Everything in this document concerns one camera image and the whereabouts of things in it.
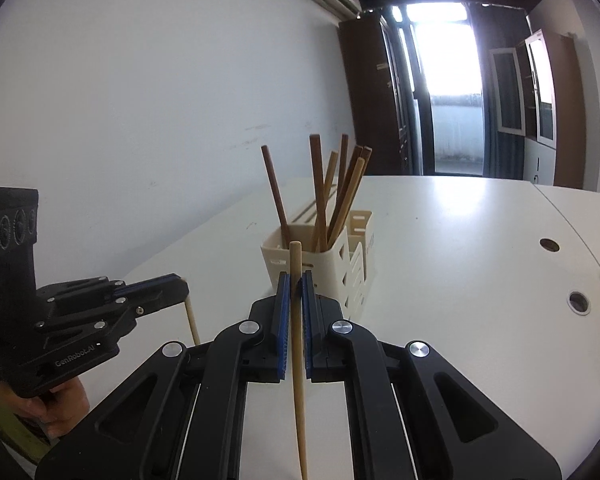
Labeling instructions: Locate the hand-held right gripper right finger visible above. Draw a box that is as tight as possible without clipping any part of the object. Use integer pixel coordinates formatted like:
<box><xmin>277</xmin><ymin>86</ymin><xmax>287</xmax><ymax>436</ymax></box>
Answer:
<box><xmin>300</xmin><ymin>270</ymin><xmax>563</xmax><ymax>480</ymax></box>

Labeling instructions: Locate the beige plastic utensil holder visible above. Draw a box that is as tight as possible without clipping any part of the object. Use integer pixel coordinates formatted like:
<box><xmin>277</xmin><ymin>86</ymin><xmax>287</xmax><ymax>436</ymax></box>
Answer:
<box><xmin>260</xmin><ymin>199</ymin><xmax>376</xmax><ymax>322</ymax></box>

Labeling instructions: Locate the dark curtain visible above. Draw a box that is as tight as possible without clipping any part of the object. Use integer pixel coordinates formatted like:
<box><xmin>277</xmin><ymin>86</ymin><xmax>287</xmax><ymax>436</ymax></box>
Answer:
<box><xmin>472</xmin><ymin>2</ymin><xmax>531</xmax><ymax>178</ymax></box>

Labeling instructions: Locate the light wooden chopstick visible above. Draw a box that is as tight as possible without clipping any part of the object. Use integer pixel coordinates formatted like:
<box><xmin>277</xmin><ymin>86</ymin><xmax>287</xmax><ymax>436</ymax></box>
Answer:
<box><xmin>314</xmin><ymin>150</ymin><xmax>339</xmax><ymax>251</ymax></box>
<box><xmin>289</xmin><ymin>241</ymin><xmax>310</xmax><ymax>480</ymax></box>
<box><xmin>182</xmin><ymin>300</ymin><xmax>202</xmax><ymax>347</ymax></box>
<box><xmin>326</xmin><ymin>157</ymin><xmax>367</xmax><ymax>252</ymax></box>

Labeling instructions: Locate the bright balcony glass door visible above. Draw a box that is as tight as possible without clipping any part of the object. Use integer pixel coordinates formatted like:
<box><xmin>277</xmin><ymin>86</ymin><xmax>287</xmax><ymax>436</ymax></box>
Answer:
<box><xmin>395</xmin><ymin>4</ymin><xmax>486</xmax><ymax>177</ymax></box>

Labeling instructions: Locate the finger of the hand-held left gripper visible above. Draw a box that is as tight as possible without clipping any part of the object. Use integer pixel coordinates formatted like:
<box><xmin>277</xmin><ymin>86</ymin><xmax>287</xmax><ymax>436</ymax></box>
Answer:
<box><xmin>34</xmin><ymin>282</ymin><xmax>191</xmax><ymax>337</ymax></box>
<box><xmin>37</xmin><ymin>273</ymin><xmax>187</xmax><ymax>307</ymax></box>

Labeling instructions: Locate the glass door cabinet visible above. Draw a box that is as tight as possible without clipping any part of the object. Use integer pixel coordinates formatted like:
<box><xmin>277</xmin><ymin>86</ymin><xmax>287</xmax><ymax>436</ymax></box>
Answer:
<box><xmin>489</xmin><ymin>30</ymin><xmax>588</xmax><ymax>191</ymax></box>

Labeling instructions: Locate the dark brown wooden cabinet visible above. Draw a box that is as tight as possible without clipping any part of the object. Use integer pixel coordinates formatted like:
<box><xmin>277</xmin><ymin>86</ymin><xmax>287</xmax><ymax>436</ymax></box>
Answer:
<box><xmin>337</xmin><ymin>10</ymin><xmax>423</xmax><ymax>177</ymax></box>

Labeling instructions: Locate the person's left hand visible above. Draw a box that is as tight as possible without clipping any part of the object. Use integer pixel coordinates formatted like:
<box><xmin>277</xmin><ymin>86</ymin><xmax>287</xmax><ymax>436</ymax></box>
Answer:
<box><xmin>16</xmin><ymin>376</ymin><xmax>92</xmax><ymax>439</ymax></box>

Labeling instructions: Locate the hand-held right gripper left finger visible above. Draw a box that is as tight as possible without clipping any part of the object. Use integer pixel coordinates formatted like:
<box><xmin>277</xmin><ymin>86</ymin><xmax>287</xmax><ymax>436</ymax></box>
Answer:
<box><xmin>35</xmin><ymin>271</ymin><xmax>293</xmax><ymax>480</ymax></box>

